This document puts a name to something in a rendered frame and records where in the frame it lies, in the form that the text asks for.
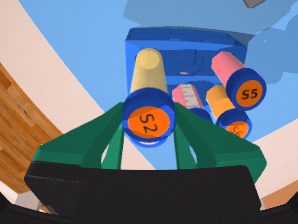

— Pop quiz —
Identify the blue table mat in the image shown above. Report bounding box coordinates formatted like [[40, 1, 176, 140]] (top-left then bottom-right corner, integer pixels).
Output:
[[18, 0, 298, 142]]

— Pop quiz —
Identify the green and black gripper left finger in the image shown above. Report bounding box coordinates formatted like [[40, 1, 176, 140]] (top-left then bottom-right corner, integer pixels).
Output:
[[31, 102, 125, 169]]

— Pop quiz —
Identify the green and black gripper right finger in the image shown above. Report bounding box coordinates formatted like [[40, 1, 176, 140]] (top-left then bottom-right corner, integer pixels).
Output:
[[173, 102, 267, 184]]

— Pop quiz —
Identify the blue tube rack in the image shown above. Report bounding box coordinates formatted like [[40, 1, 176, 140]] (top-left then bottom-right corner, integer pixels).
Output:
[[125, 28, 248, 113]]

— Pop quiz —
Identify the sample tube with blue cap and orange s2 dot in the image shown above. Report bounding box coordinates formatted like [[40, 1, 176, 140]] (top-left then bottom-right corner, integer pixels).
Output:
[[121, 48, 177, 143]]

